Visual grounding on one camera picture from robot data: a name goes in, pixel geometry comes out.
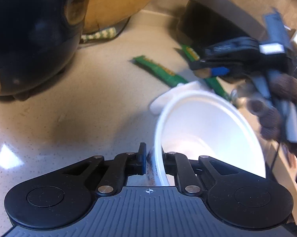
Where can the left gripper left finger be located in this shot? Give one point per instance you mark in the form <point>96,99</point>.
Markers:
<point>119,169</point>

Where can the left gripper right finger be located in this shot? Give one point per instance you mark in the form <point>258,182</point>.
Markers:
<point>178,166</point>

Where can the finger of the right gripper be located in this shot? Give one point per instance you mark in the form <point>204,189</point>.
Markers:
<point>199,64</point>
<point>211,72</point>

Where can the green snack wrapper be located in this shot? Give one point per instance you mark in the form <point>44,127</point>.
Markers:
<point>212,83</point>
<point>164,74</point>

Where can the white paper bowl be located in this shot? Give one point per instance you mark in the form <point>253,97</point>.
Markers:
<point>200,123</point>

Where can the white tissue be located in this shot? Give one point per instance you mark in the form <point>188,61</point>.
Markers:
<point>161,101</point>

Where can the dark knit gloved hand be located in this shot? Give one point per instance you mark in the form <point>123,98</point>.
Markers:
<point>274,102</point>

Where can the large black rice cooker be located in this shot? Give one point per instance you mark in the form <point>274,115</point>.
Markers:
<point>206,22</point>

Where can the green checkered cloth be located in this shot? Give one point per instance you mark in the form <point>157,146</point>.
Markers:
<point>108,33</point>

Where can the round wooden cutting board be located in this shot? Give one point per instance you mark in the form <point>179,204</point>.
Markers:
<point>104,13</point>

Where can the small navy rice cooker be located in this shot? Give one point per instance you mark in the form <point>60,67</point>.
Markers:
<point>37,39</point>

